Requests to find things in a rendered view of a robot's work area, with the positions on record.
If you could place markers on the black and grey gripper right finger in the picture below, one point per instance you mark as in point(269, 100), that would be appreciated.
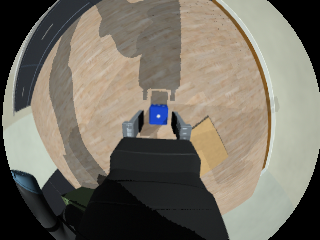
point(180, 129)

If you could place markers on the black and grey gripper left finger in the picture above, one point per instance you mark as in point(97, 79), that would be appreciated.
point(134, 125)

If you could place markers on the blue die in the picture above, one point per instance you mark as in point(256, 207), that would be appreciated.
point(158, 114)

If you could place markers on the tan flat mat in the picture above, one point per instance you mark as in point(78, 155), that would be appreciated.
point(208, 145)

